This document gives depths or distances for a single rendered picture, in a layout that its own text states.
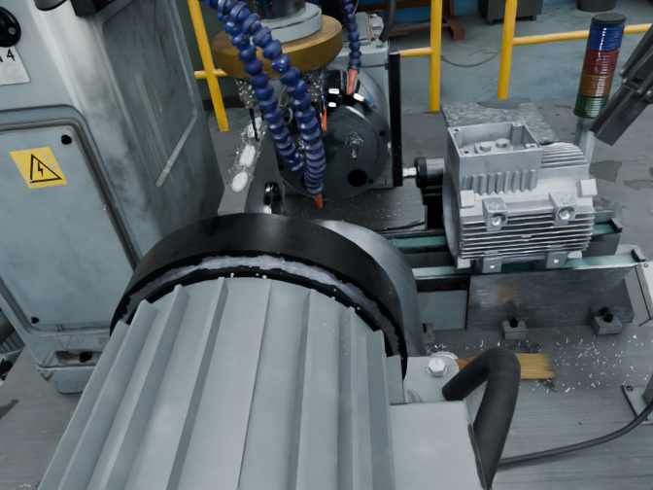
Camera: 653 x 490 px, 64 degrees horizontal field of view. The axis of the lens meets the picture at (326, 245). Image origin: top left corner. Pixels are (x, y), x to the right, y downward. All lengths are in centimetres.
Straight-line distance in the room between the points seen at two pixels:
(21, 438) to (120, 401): 81
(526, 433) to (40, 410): 81
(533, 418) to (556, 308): 21
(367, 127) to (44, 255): 61
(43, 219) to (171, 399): 58
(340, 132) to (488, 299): 42
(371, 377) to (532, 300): 72
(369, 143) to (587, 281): 47
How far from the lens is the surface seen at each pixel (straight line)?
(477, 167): 82
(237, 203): 74
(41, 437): 104
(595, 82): 119
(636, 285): 76
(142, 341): 27
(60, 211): 77
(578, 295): 99
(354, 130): 105
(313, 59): 71
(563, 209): 84
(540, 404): 92
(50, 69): 68
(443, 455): 25
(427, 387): 46
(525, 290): 95
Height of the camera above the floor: 153
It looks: 37 degrees down
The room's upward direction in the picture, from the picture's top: 8 degrees counter-clockwise
